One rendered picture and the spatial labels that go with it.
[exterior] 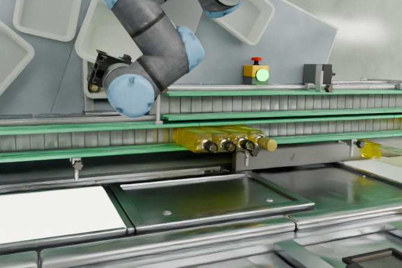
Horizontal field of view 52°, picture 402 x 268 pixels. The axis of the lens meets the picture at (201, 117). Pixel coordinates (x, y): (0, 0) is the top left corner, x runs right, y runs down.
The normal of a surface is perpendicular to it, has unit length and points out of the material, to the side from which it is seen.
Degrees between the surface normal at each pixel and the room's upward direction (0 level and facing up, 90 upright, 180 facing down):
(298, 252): 90
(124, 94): 9
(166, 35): 14
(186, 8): 1
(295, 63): 0
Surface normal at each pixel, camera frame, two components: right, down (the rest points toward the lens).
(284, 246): 0.02, -0.99
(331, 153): 0.39, 0.13
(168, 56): 0.13, 0.29
